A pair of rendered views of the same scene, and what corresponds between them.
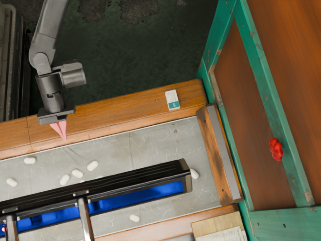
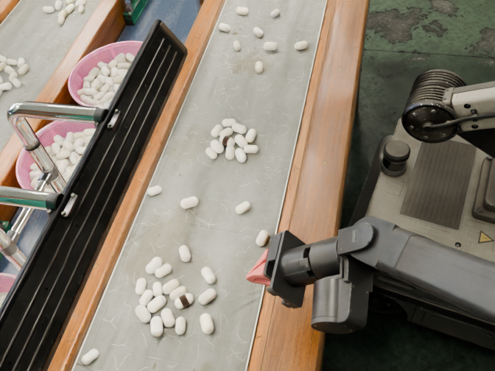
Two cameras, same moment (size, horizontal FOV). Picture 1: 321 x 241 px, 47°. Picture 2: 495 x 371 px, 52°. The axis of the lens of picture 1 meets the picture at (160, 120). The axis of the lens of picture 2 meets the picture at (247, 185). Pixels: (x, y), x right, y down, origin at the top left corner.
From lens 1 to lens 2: 56 cm
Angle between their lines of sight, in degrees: 48
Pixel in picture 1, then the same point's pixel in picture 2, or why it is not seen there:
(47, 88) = (319, 247)
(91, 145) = (242, 337)
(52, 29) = (412, 264)
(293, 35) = not seen: outside the picture
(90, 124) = (275, 345)
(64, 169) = (225, 280)
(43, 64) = (353, 239)
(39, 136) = not seen: hidden behind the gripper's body
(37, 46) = (387, 232)
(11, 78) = not seen: hidden behind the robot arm
